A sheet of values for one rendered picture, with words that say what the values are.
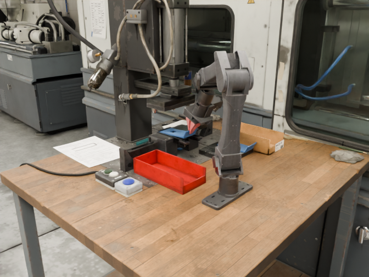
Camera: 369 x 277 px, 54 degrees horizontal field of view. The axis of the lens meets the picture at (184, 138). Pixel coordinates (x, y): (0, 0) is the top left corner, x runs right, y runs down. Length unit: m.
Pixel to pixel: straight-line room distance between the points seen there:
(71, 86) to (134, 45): 3.13
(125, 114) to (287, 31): 0.83
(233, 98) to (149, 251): 0.48
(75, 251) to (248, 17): 1.76
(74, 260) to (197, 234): 1.53
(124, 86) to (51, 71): 2.93
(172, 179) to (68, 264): 1.36
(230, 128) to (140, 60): 0.56
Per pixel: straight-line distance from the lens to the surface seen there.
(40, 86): 4.45
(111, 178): 1.26
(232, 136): 1.10
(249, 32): 1.97
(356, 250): 1.94
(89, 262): 2.41
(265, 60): 1.92
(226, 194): 1.16
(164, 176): 1.23
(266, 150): 1.53
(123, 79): 1.60
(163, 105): 1.37
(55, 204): 1.21
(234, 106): 1.06
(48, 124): 4.57
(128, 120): 1.62
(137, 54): 1.50
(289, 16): 1.78
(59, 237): 2.68
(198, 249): 0.96
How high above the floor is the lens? 1.48
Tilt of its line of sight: 20 degrees down
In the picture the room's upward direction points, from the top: straight up
